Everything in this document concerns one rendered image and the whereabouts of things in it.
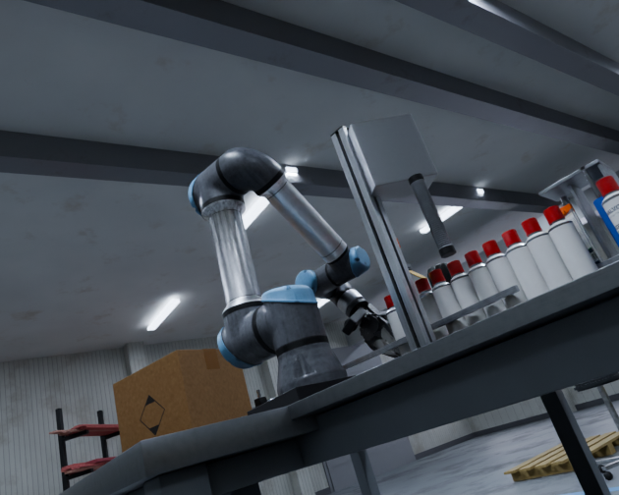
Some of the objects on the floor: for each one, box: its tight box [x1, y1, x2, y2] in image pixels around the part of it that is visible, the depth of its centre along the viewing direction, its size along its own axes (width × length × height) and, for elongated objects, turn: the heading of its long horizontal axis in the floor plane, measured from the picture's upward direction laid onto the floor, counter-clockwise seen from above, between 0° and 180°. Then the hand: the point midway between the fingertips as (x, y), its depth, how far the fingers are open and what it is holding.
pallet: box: [504, 427, 619, 481], centre depth 486 cm, size 125×82×11 cm, turn 90°
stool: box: [574, 372, 619, 480], centre depth 384 cm, size 60×63×67 cm
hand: (398, 354), depth 133 cm, fingers closed, pressing on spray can
